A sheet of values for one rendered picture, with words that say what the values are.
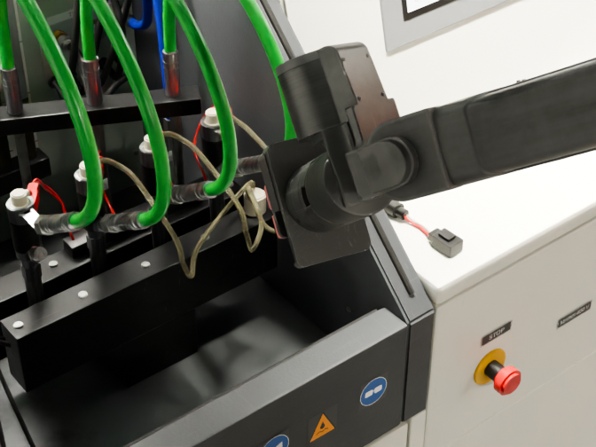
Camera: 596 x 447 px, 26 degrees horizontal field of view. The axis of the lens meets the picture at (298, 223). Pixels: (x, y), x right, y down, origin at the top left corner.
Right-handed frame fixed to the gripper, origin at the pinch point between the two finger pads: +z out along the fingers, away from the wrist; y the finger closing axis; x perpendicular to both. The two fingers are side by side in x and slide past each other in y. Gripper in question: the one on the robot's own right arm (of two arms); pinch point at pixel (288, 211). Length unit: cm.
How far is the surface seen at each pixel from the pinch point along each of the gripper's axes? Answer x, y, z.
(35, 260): 19.3, 3.3, 27.9
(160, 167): 8.0, 7.5, 9.0
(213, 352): 0.2, -11.5, 44.0
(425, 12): -34, 21, 34
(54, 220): 17.8, 5.7, 16.2
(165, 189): 7.8, 5.5, 10.7
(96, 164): 14.8, 8.2, 2.5
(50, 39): 16.3, 19.0, -0.3
